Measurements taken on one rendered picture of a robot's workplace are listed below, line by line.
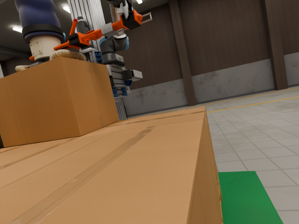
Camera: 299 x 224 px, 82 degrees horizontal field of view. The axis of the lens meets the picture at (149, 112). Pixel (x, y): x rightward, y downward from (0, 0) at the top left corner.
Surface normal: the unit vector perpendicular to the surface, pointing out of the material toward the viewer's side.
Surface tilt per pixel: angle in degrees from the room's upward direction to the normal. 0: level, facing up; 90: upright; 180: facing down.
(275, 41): 90
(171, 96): 90
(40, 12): 74
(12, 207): 0
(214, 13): 90
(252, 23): 90
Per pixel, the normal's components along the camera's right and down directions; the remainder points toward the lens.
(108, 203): -0.21, -0.97
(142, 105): -0.25, 0.14
